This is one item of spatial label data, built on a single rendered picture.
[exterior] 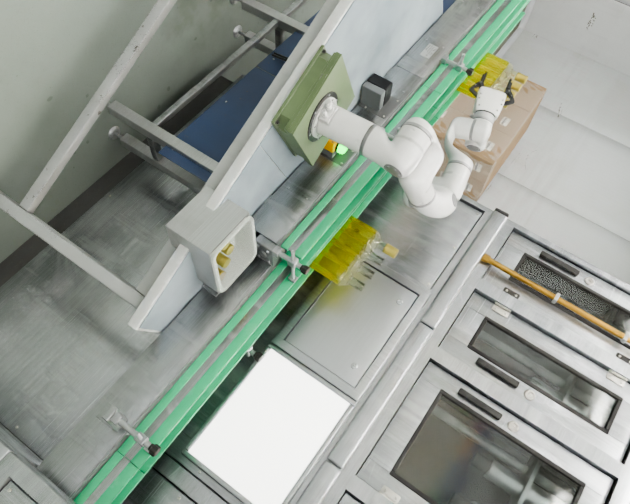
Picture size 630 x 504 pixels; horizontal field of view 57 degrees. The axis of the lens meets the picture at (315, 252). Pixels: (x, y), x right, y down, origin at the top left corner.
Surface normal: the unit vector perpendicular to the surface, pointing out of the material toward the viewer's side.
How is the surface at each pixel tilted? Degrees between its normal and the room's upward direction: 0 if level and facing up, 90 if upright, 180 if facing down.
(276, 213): 90
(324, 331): 90
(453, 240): 90
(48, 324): 90
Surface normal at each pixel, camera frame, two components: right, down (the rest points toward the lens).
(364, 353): 0.03, -0.52
